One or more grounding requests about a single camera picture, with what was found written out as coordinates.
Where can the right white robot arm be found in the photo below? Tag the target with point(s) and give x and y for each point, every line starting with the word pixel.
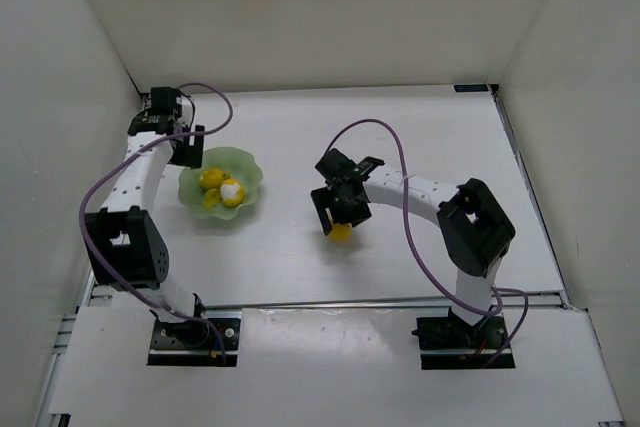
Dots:
pixel 476 231

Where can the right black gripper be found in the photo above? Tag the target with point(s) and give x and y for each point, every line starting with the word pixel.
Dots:
pixel 342 200

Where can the front aluminium rail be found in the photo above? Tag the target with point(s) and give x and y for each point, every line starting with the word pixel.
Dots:
pixel 411 302

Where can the right blue corner tape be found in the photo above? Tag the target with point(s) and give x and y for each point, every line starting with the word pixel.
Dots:
pixel 470 88

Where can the yellow green fake lemon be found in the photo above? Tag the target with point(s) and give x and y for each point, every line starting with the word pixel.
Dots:
pixel 212 179

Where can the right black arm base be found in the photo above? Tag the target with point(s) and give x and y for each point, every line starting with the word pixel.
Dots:
pixel 448 343

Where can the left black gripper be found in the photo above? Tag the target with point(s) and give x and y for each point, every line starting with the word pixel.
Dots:
pixel 187 148

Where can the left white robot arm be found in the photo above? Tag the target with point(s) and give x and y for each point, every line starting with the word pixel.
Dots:
pixel 127 251

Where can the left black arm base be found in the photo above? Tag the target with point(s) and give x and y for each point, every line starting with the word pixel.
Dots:
pixel 192 344

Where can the small yellow peel piece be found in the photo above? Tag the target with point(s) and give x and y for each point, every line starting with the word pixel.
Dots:
pixel 211 198

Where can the torn yellow white fruit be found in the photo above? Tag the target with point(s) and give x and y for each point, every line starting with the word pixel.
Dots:
pixel 232 192

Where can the yellow fake pear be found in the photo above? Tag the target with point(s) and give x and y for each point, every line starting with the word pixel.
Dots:
pixel 340 232

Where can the green glass fruit bowl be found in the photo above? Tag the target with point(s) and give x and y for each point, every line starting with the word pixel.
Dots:
pixel 240 165

